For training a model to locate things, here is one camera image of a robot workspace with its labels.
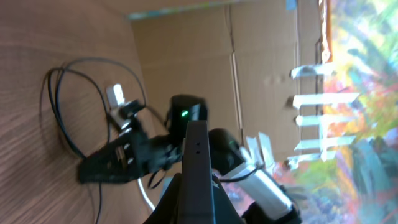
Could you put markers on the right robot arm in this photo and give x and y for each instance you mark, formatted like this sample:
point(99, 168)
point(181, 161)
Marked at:
point(255, 195)

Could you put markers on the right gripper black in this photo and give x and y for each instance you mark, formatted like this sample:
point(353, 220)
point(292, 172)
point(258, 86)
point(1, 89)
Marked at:
point(149, 155)

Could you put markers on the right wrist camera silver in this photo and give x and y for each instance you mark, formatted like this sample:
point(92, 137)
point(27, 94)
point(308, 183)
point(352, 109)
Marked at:
point(118, 120)

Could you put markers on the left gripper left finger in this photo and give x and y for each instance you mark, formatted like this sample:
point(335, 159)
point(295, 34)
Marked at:
point(166, 212)

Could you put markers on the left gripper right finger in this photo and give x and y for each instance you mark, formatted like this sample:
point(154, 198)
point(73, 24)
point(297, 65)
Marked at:
point(225, 213)

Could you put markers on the Samsung Galaxy smartphone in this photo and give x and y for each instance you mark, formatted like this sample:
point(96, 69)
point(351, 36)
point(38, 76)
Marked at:
point(196, 204)

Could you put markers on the white power strip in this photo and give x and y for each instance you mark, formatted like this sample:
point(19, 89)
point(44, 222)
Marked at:
point(115, 96)

